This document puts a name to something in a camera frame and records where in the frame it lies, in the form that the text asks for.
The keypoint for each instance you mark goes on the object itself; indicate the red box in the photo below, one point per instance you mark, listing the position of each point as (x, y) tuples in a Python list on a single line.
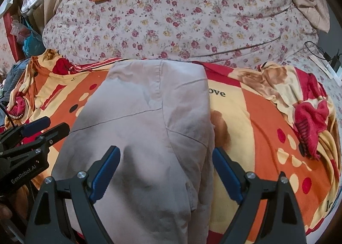
[(12, 38)]

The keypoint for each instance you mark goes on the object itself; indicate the white paper bag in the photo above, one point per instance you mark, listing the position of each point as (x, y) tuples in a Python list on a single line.
[(9, 3)]

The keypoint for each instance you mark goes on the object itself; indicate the grey zip jacket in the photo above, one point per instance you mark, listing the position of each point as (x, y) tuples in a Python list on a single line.
[(133, 126)]

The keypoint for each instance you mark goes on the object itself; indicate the floral quilt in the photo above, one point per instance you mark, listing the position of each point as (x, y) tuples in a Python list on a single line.
[(187, 19)]

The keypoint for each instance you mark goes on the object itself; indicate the red orange printed blanket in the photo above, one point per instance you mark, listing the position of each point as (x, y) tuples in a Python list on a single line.
[(267, 126)]

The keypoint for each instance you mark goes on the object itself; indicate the pink plastic bag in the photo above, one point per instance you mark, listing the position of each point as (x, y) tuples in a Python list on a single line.
[(18, 30)]

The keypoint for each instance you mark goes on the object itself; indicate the blue plastic bag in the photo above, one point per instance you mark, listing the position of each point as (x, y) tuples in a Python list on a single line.
[(32, 43)]

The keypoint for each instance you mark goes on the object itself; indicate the black charger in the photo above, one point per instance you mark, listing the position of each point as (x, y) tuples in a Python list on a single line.
[(335, 59)]

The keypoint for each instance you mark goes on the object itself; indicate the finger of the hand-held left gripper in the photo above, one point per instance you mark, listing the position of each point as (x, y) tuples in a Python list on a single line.
[(56, 130), (34, 126)]

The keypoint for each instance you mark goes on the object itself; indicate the blue striped garment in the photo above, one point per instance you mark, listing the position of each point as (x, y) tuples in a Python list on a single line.
[(13, 75)]

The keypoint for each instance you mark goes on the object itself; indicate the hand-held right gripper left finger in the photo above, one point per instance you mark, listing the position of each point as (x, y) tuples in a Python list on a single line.
[(105, 171)]

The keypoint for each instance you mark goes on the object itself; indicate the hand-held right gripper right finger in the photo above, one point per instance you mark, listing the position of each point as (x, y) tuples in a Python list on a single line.
[(227, 177)]

